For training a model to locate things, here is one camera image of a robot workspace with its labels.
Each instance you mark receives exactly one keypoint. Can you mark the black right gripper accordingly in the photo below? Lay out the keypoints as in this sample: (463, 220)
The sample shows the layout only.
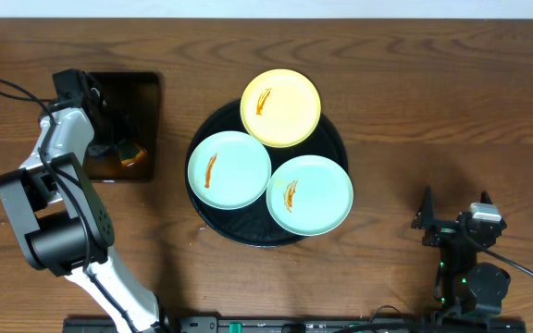
(424, 221)

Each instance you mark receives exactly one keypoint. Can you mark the black rectangular water tray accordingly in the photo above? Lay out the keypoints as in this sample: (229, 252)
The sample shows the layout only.
(133, 101)

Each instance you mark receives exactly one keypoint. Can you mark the orange green sponge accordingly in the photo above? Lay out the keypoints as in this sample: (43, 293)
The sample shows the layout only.
(130, 153)

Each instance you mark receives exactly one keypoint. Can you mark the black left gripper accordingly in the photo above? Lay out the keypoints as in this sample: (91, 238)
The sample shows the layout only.
(109, 135)

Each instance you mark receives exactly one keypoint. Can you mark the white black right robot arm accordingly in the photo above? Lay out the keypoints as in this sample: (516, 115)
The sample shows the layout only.
(467, 289)

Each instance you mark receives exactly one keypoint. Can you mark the yellow plate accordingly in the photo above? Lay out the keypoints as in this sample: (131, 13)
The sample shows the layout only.
(280, 108)

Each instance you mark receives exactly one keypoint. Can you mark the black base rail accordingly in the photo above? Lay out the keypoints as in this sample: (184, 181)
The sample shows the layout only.
(208, 324)

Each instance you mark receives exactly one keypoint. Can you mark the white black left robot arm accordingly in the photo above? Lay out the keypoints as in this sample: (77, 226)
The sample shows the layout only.
(56, 214)

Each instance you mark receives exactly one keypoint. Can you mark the light green plate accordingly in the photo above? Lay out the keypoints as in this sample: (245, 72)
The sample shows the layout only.
(229, 170)
(309, 195)

